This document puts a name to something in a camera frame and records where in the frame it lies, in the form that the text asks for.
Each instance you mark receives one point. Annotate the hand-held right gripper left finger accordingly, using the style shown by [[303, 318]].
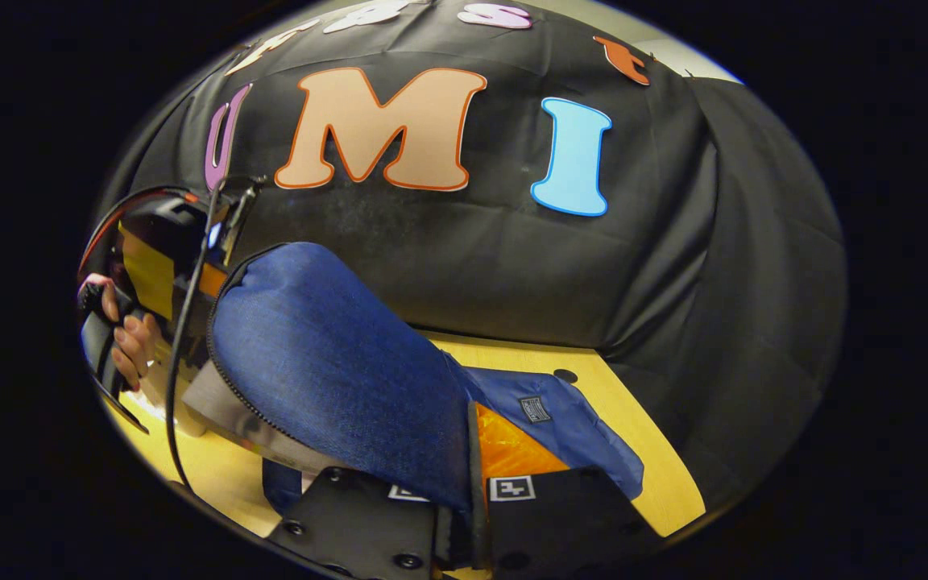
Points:
[[351, 524]]

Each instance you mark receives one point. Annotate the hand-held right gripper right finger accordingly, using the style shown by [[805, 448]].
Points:
[[544, 524]]

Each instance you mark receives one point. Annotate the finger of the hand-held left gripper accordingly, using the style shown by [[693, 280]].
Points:
[[146, 274]]

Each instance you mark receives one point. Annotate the blue schoolbag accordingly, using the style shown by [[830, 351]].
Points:
[[335, 362]]

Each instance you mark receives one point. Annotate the black backdrop cloth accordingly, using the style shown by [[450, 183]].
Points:
[[512, 274]]

